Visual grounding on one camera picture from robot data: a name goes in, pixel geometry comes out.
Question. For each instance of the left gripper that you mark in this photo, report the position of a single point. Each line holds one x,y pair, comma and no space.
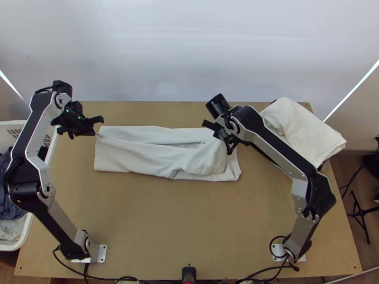
77,127

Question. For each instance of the white laundry basket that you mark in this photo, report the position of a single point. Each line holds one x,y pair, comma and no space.
17,236

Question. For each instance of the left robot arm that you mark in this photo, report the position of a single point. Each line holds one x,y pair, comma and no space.
38,139

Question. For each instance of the white t-shirt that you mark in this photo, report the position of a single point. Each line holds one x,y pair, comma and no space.
165,153

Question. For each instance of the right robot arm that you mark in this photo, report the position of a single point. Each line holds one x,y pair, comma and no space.
275,148

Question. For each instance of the pile of folded clothes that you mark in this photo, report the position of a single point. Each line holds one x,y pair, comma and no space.
308,130

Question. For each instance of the heap of clothes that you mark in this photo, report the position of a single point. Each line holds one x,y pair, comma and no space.
9,201

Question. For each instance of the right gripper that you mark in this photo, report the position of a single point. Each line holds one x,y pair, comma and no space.
220,131

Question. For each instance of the black tripod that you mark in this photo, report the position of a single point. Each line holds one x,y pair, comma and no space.
359,211

